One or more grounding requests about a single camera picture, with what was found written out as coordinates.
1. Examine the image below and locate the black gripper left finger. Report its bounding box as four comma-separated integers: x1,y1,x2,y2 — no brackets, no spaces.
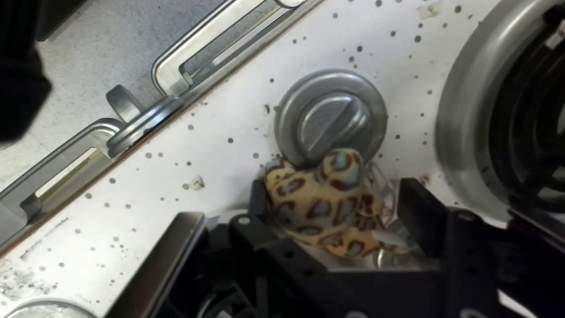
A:
228,174,369,318

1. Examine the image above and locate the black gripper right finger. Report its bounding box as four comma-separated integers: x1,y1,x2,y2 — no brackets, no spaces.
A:
397,174,503,318

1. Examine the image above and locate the brown spotted toy object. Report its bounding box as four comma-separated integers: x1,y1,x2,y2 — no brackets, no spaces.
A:
261,146,403,261

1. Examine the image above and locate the silver stove knob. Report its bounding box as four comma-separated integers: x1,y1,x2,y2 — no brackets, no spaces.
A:
274,68,388,169

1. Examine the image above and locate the wooden toy kitchen unit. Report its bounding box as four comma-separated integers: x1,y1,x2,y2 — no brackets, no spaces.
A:
0,0,565,318

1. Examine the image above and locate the black coil toy burner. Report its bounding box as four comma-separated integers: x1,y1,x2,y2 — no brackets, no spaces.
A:
434,0,565,227

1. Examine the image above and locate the silver front bracket hardware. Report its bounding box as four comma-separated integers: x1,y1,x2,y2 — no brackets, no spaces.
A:
0,0,323,252

